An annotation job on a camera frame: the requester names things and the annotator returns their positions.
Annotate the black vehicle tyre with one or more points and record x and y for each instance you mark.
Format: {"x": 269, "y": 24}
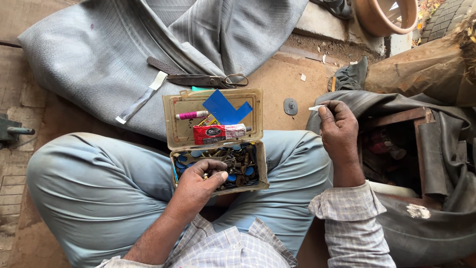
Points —
{"x": 446, "y": 18}

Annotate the tan plastic hinged box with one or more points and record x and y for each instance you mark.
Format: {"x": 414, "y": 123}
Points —
{"x": 182, "y": 126}

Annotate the red white glue tube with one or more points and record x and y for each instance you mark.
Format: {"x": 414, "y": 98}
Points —
{"x": 217, "y": 133}

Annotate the small yellow packet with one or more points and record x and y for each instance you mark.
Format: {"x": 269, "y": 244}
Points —
{"x": 208, "y": 121}

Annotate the large grey inner tube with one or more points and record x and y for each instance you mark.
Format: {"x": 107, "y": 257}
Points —
{"x": 93, "y": 56}

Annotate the small metal spanner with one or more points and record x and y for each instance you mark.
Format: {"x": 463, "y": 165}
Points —
{"x": 193, "y": 158}

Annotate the person's right hand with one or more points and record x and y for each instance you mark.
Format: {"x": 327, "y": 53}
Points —
{"x": 340, "y": 130}

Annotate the person's left hand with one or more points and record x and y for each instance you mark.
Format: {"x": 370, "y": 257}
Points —
{"x": 193, "y": 190}

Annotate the brown clay pot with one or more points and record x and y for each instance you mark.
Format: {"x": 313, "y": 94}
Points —
{"x": 372, "y": 18}

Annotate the person's checked shirt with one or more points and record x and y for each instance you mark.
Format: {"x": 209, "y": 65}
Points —
{"x": 223, "y": 249}

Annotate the teal plastic piece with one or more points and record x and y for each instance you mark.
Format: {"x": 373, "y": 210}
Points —
{"x": 200, "y": 89}

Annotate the round black rubber patch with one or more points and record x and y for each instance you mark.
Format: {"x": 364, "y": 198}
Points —
{"x": 290, "y": 106}

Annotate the dark sandal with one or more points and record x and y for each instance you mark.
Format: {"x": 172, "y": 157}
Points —
{"x": 336, "y": 7}

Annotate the black rubber inner tube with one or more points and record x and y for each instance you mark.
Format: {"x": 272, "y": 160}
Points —
{"x": 416, "y": 234}

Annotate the grey white fabric strip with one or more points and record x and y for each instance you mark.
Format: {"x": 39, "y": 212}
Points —
{"x": 143, "y": 96}

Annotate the old metal scissors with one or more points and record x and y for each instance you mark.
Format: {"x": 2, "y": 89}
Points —
{"x": 200, "y": 80}

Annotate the pink white small tube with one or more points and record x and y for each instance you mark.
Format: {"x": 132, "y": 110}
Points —
{"x": 191, "y": 115}

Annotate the grey stone slab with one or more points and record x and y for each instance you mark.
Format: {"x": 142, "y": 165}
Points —
{"x": 327, "y": 24}

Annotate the black rubber scrap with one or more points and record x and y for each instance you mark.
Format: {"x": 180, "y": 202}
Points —
{"x": 351, "y": 76}

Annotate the blue plastic sheet piece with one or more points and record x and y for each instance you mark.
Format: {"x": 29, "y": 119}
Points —
{"x": 223, "y": 108}

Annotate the dark metal rasp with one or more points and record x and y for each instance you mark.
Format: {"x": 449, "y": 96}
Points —
{"x": 163, "y": 66}

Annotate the wooden tool crate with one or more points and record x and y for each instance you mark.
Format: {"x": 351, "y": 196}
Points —
{"x": 394, "y": 163}

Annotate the heap of brass valve parts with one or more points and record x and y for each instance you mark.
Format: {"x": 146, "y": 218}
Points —
{"x": 241, "y": 167}

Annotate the small white paper piece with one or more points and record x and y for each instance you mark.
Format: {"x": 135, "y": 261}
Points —
{"x": 314, "y": 108}

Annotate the black rubber strip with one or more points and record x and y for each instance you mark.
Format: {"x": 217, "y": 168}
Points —
{"x": 433, "y": 160}

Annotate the brown tree trunk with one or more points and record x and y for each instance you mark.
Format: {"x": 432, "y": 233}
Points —
{"x": 420, "y": 70}

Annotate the person's light blue trousers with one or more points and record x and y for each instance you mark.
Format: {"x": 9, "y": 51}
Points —
{"x": 96, "y": 186}

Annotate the grey metal vise tool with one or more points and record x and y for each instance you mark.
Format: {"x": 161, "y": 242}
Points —
{"x": 11, "y": 130}

